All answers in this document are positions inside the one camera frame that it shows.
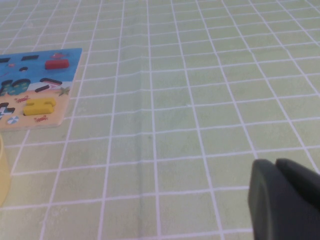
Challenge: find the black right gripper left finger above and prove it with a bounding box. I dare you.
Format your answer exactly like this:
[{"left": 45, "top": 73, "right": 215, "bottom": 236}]
[{"left": 247, "top": 158, "right": 320, "bottom": 240}]

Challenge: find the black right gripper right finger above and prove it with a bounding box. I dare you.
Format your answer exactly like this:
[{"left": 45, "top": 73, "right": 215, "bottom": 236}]
[{"left": 274, "top": 157, "right": 320, "bottom": 200}]

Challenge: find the yellow equals sign piece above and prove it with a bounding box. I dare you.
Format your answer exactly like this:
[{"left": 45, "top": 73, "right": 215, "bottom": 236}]
[{"left": 22, "top": 97, "right": 57, "bottom": 116}]

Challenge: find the red minus bar piece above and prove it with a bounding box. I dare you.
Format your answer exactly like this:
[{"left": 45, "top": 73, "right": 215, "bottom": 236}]
[{"left": 44, "top": 58, "right": 70, "bottom": 70}]

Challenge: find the yellow bowl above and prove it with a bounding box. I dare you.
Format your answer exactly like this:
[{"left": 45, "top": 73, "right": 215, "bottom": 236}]
[{"left": 0, "top": 134, "right": 12, "bottom": 207}]

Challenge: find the blue beach puzzle board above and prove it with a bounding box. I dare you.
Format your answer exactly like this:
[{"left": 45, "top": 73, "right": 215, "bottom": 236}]
[{"left": 0, "top": 47, "right": 83, "bottom": 133}]

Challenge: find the green grid tablecloth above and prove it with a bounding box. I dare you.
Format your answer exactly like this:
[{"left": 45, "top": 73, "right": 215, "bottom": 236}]
[{"left": 0, "top": 0, "right": 320, "bottom": 240}]

